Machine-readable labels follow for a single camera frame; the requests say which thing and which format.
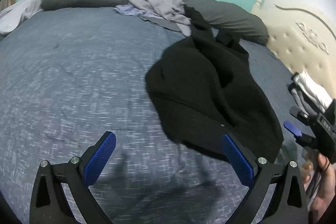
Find person's right hand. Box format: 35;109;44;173
310;153;335;223

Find blue patterned bed cover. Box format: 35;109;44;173
0;6;306;224

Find black garment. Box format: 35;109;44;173
145;7;284;162

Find light grey crumpled clothing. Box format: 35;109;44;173
129;0;191;37

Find dark grey long pillow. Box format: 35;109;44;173
41;0;269;46

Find stack of folded clothes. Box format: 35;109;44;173
288;71;333;116

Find white sheet at bedside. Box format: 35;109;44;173
0;0;42;36

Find cream tufted headboard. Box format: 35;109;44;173
251;0;335;97

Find lavender blue cloth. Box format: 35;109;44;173
114;4;162;19

